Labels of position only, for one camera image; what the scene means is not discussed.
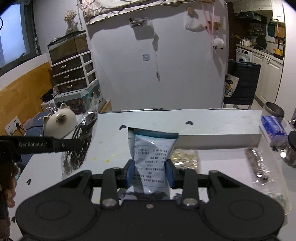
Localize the floral cloth on wall top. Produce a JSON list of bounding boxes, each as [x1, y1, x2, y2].
[[78, 0, 194, 25]]

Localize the dried flower bouquet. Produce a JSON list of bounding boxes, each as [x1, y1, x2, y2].
[[64, 10, 78, 35]]

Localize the white recessed tray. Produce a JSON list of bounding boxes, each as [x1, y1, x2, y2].
[[118, 109, 292, 212]]

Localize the blue tissue pack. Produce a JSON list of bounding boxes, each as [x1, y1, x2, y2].
[[260, 115, 287, 148]]

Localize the dark beads plastic bag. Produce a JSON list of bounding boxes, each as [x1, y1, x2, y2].
[[61, 97, 99, 179]]

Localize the white cat-shaped ceramic pot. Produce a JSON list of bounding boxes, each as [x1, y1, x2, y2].
[[43, 103, 77, 139]]

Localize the black fabric chair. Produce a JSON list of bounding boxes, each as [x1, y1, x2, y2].
[[223, 59, 261, 109]]

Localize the white plush sheep hanging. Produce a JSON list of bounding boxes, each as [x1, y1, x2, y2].
[[212, 38, 224, 50]]

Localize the white washing machine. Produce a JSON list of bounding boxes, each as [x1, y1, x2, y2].
[[236, 47, 252, 62]]

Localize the blue floral fabric pouch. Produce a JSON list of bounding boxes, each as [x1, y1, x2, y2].
[[266, 192, 290, 215]]

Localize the brown beads plastic bag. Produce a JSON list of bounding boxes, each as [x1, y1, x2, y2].
[[245, 148, 274, 190]]

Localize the grey metal pot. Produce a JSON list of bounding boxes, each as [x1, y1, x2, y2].
[[262, 102, 285, 123]]

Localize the glass terrarium tank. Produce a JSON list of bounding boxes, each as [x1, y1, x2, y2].
[[48, 31, 89, 64]]

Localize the cream cords plastic bag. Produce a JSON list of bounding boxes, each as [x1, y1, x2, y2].
[[171, 149, 200, 173]]

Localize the wall power outlet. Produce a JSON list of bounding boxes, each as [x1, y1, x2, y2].
[[4, 116, 21, 136]]

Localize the white drawer cabinet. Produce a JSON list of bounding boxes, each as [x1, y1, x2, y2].
[[51, 51, 97, 93]]

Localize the white blue-topped sachet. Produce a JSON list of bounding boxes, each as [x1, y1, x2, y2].
[[123, 128, 179, 200]]

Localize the glass jar black lid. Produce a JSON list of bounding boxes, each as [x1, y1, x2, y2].
[[280, 131, 296, 168]]

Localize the cartoon tote bag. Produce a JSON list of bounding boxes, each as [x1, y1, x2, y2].
[[224, 74, 239, 97]]

